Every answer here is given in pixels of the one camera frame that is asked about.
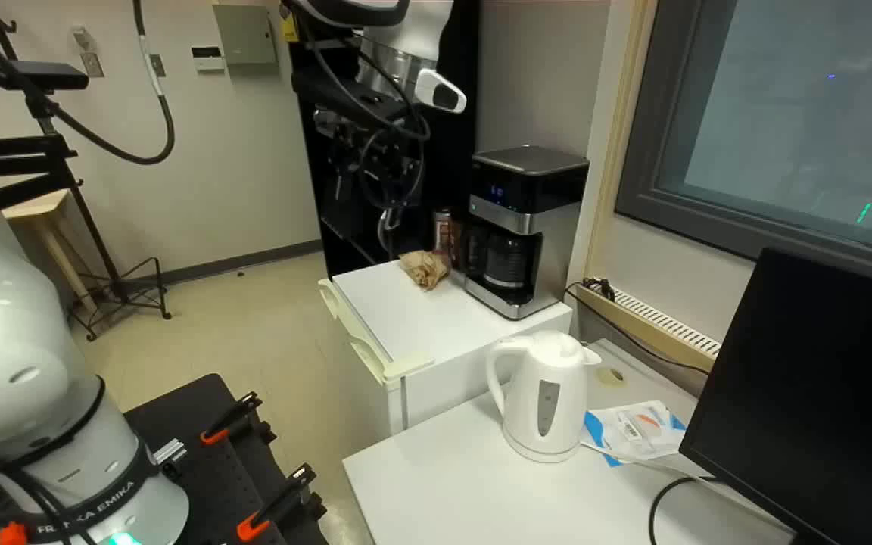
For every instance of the white wall thermostat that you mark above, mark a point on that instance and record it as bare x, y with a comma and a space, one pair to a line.
206, 59

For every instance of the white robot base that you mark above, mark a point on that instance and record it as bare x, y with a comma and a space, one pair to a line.
70, 466

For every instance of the crumpled brown paper bag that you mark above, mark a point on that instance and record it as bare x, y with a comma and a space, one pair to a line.
426, 268

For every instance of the grey wall box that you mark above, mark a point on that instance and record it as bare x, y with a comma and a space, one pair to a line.
247, 36

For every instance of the white blue plastic packet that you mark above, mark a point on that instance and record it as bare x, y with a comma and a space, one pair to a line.
633, 433

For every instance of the orange black clamp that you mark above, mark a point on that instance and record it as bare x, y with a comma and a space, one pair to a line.
289, 502
236, 423

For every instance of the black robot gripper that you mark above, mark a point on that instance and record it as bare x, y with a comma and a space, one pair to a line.
380, 139

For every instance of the wooden stool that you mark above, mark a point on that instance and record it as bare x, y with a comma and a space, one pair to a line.
41, 217

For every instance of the black silver coffee machine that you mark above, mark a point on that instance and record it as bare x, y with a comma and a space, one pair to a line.
534, 196

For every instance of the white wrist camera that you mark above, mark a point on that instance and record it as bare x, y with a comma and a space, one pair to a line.
437, 91

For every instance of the black camera on tripod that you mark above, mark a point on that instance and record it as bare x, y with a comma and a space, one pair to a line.
49, 78

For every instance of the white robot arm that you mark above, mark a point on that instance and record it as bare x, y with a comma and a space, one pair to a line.
372, 80

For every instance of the white electric kettle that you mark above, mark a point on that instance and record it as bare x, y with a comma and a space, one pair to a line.
539, 390

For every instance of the black computer monitor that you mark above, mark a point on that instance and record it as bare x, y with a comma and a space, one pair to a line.
785, 415

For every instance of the grey framed window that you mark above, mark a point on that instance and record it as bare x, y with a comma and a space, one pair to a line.
754, 129

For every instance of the white mini fridge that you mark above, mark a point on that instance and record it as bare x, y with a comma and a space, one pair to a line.
417, 353

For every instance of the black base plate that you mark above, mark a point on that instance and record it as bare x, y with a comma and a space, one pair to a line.
225, 483

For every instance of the wooden window sill ledge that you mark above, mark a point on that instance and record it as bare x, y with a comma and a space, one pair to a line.
650, 328

